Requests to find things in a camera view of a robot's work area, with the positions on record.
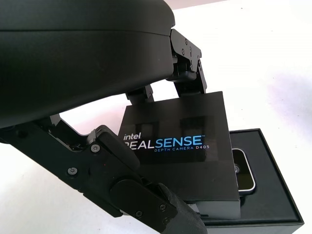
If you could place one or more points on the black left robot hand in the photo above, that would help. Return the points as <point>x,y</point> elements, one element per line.
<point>73,73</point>

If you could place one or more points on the black RealSense box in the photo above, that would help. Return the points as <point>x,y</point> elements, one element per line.
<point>190,175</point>

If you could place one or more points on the small silver black camera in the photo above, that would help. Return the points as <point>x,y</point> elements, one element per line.
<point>245,170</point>

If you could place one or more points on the black box base with insert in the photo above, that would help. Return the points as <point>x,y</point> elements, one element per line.
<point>273,190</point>

